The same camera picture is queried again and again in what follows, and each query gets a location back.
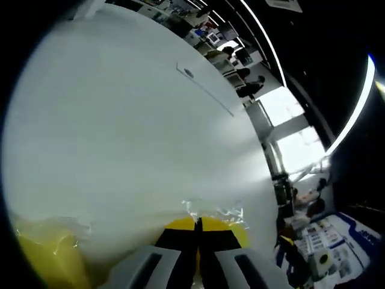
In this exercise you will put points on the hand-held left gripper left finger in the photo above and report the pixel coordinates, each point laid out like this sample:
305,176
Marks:
174,250

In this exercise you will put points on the bright window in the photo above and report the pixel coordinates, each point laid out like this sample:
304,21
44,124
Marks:
294,141

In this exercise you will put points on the round yellow silicone block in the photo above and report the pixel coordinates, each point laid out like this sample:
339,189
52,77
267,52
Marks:
240,238

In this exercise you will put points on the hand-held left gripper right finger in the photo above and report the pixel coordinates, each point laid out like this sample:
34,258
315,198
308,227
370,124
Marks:
219,250

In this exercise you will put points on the yellow plastic-wrapped packet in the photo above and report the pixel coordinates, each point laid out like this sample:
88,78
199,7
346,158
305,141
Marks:
51,256

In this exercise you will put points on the white ceiling light strip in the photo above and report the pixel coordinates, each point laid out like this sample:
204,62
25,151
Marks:
267,39
358,111

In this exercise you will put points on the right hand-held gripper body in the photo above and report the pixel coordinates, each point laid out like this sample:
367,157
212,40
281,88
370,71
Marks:
322,262

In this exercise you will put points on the blue bordered display board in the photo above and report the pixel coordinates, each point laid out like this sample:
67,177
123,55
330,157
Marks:
346,241

